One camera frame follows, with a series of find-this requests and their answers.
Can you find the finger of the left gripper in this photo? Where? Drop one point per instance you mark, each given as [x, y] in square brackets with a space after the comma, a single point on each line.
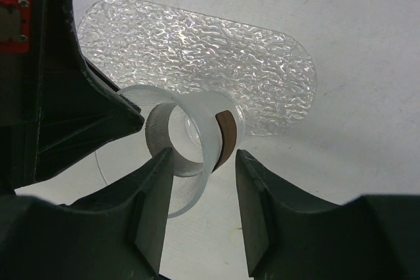
[80, 108]

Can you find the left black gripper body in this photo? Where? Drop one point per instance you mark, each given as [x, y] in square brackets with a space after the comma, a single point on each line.
[21, 81]

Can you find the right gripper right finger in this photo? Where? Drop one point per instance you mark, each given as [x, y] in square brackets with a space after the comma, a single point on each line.
[289, 233]

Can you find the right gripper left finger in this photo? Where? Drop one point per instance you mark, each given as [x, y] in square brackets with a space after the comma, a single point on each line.
[115, 233]

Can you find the clear textured oval tray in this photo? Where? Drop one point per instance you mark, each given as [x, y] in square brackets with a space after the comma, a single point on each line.
[268, 73]

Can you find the clear cup brown base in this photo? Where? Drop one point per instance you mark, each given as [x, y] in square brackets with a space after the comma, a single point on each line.
[202, 128]

